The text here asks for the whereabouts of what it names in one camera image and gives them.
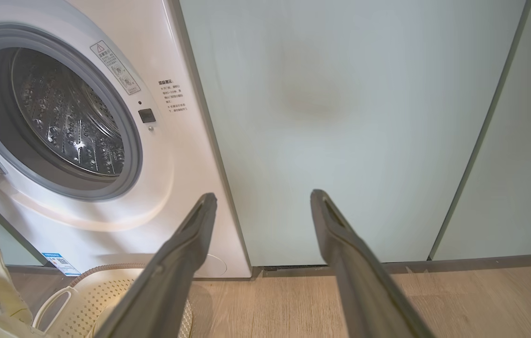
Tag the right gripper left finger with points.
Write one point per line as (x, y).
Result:
(166, 272)

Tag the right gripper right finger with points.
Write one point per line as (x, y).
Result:
(364, 281)

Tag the cream perforated laundry basket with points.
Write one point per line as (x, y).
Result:
(96, 300)

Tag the white front-load washing machine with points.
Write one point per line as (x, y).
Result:
(176, 188)

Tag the round filter cover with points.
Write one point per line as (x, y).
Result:
(216, 265)

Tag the blue energy label sticker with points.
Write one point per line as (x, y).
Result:
(61, 264)

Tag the dark grey cabinet plinth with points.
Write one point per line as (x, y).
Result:
(481, 265)

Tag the wide mint cabinet panel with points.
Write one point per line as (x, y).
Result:
(364, 141)

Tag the narrow mint cabinet panel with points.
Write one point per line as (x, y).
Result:
(519, 188)

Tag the steel washer drum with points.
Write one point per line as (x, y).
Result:
(68, 112)

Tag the white warning sticker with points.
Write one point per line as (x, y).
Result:
(115, 68)

